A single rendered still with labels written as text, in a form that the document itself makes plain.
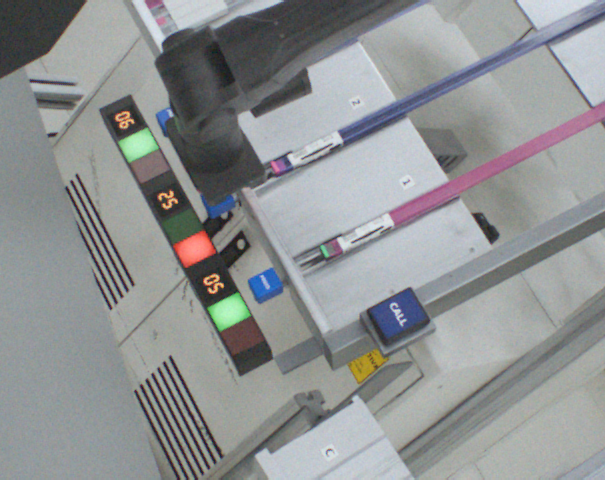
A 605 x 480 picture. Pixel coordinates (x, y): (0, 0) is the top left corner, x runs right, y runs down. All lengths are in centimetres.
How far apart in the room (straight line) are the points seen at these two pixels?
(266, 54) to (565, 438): 203
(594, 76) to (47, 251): 61
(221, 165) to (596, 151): 216
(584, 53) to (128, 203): 79
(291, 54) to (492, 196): 95
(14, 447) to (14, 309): 15
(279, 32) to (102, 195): 95
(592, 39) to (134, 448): 67
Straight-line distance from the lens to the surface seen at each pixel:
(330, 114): 137
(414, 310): 123
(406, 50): 209
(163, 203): 135
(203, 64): 107
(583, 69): 142
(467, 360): 161
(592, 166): 329
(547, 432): 291
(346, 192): 133
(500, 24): 345
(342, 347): 125
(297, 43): 104
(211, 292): 130
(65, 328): 123
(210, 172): 122
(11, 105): 141
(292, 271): 127
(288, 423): 133
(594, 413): 313
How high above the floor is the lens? 143
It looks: 32 degrees down
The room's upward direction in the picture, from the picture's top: 46 degrees clockwise
